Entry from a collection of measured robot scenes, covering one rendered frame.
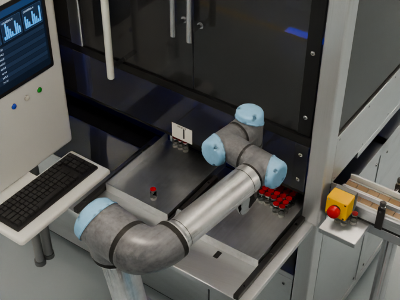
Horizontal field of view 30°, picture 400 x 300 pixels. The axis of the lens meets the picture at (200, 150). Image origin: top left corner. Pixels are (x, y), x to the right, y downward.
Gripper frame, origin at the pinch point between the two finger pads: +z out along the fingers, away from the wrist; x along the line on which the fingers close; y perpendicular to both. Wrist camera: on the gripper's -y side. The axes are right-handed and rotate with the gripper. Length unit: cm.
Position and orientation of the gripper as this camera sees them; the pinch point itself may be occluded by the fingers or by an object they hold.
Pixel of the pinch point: (240, 212)
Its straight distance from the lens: 215.5
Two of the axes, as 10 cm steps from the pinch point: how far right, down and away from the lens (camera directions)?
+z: 0.0, 7.7, 6.4
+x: -8.2, -3.7, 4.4
